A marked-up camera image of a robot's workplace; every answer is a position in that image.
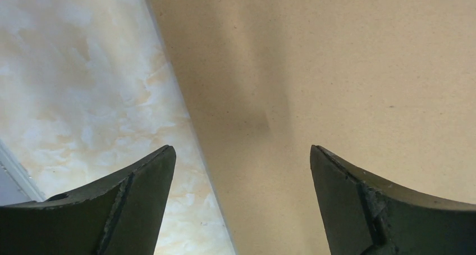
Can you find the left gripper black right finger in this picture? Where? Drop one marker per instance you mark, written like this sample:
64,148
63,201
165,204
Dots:
364,213

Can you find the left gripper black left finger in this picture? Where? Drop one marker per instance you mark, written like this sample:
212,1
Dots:
120,213

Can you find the brown cardboard backing board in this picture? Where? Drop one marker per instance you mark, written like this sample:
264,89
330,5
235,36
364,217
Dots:
388,85

